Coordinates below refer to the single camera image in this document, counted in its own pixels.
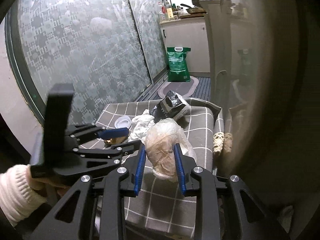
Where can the narrow patterned glass sliding door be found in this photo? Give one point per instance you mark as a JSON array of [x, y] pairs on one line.
[[147, 30]]

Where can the person's left hand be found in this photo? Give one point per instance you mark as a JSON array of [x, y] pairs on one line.
[[40, 182]]

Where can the grey oval floor mat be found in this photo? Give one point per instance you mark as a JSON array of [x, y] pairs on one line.
[[181, 88]]

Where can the white kitchen cabinet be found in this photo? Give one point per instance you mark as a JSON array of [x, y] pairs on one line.
[[185, 35]]

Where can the large patterned glass sliding door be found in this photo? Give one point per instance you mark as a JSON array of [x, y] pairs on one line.
[[75, 42]]

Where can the clear plastic bag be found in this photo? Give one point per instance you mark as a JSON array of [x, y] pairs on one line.
[[162, 140]]

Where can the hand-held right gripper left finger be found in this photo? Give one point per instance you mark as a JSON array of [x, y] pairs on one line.
[[140, 172]]

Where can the small white dish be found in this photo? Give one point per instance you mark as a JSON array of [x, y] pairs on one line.
[[123, 123]]

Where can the fluffy spotted slipper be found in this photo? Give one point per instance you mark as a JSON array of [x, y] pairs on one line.
[[218, 142], [228, 143]]

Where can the blue striped floor mat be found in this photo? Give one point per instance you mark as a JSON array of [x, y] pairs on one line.
[[203, 87]]

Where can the black plastic wrapper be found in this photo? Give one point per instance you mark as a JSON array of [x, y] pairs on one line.
[[155, 113]]

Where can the metal sliding door track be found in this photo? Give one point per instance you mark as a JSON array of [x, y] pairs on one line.
[[155, 87]]

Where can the clear plastic bottle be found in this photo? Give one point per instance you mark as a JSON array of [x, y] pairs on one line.
[[161, 11]]

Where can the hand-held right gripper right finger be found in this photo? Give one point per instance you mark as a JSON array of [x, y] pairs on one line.
[[180, 172]]

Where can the black frying pan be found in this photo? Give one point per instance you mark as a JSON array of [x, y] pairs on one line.
[[196, 10]]

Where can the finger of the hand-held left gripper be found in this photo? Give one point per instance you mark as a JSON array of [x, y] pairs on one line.
[[115, 132], [105, 152]]

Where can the black and white snack packet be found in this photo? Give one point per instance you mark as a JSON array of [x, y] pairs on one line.
[[173, 103]]

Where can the amber oil bottle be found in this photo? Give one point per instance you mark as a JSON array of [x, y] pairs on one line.
[[170, 12]]

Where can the grey checked cloth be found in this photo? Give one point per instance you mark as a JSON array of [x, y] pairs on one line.
[[200, 130]]

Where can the crumpled white tissue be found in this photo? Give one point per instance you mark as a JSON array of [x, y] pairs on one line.
[[141, 127]]

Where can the green rice bag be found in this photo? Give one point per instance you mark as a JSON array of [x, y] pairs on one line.
[[178, 66]]

